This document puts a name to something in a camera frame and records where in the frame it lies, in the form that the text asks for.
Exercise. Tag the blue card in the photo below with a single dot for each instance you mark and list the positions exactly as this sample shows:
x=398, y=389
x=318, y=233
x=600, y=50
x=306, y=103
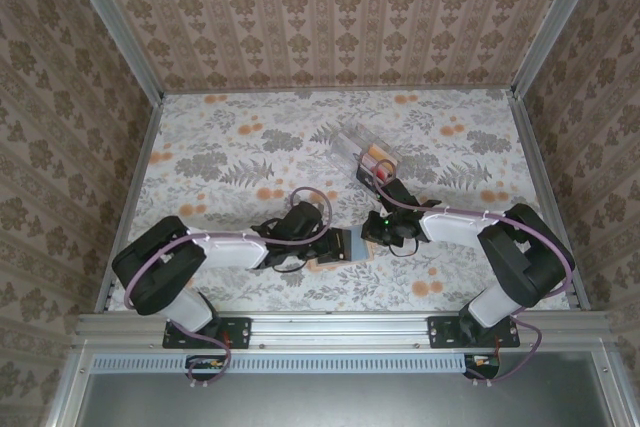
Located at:
x=359, y=244

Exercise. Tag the small wooden tray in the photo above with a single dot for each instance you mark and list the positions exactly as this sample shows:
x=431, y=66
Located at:
x=317, y=263

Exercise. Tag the clear plastic card box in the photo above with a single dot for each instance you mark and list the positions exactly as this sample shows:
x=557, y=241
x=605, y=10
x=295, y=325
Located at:
x=355, y=131

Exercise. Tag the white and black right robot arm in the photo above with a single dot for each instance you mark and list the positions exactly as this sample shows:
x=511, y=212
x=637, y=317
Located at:
x=455, y=227

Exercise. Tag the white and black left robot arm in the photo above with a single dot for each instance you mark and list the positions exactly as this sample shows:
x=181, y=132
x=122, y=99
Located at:
x=235, y=249

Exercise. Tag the red card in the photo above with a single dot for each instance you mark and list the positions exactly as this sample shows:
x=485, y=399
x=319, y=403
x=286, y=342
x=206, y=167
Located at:
x=382, y=174

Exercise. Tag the orange tan card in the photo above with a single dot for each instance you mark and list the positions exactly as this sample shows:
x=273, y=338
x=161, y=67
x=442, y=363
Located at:
x=380, y=152

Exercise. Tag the grey metal sheet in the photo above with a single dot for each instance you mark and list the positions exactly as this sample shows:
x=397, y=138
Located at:
x=325, y=402

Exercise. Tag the black connector box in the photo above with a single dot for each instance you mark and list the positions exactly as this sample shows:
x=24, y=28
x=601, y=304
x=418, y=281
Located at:
x=205, y=364
x=482, y=363

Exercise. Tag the floral table cover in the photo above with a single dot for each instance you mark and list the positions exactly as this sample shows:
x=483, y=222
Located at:
x=225, y=112

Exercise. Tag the aluminium front rail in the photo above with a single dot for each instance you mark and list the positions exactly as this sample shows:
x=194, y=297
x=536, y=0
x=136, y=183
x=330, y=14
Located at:
x=340, y=329

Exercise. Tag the aluminium corner post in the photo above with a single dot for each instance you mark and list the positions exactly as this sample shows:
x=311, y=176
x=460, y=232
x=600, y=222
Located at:
x=115, y=22
x=560, y=22

